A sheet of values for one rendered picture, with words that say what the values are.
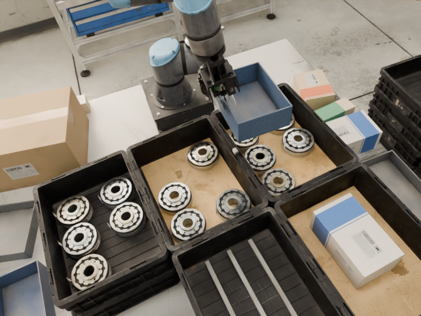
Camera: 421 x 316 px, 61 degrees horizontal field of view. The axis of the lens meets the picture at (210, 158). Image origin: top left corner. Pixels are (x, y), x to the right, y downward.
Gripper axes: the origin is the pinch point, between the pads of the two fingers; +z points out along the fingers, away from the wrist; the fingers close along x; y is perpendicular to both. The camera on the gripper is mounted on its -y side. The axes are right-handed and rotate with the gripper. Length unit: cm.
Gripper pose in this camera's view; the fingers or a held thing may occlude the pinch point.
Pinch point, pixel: (223, 103)
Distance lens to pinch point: 96.0
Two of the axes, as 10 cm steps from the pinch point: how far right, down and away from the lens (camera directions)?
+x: 9.2, -3.8, 0.0
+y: 3.1, 7.4, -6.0
